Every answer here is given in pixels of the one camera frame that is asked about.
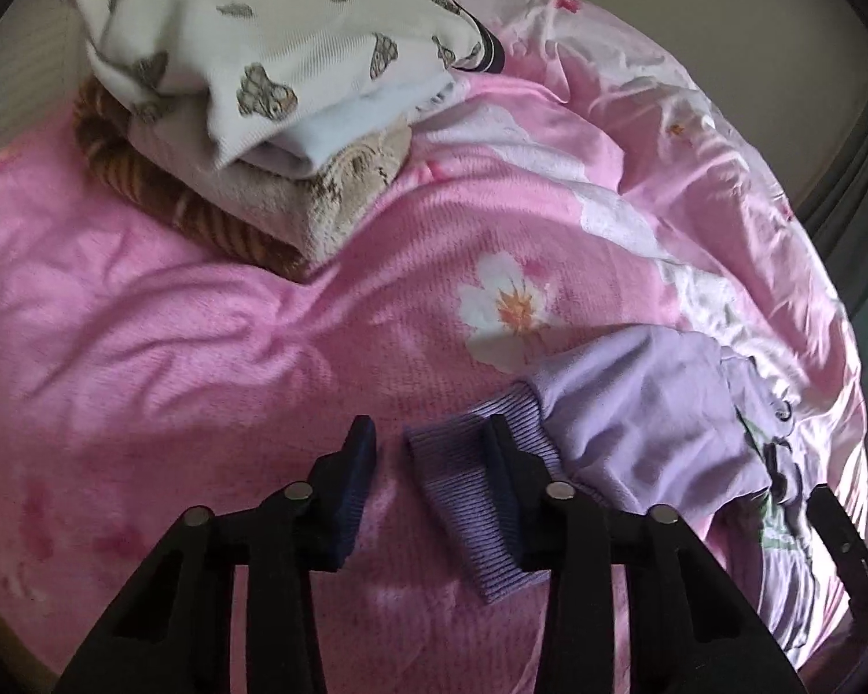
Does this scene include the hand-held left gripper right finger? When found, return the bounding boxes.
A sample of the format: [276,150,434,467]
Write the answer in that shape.
[481,415,807,694]

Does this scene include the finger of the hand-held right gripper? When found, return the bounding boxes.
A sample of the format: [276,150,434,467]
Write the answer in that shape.
[806,484,868,626]

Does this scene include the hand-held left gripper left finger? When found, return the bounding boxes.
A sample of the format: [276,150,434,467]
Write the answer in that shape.
[58,415,377,694]

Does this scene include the purple ribbed-cuff garment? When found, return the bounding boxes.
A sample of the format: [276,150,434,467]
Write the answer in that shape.
[403,325,840,655]

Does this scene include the pink floral duvet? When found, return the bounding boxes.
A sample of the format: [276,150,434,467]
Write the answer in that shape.
[0,0,868,694]

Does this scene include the beige fluffy garment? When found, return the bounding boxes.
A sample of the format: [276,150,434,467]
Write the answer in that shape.
[209,123,413,261]

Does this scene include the brown striped garment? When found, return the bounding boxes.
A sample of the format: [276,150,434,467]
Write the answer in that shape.
[74,79,312,283]

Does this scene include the pale grey folded garment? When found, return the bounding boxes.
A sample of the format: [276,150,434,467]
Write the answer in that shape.
[126,97,319,182]

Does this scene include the white heart-print garment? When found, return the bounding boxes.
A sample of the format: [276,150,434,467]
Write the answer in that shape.
[65,0,507,171]

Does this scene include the white slatted wardrobe door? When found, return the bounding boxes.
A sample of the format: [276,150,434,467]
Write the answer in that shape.
[0,7,80,167]

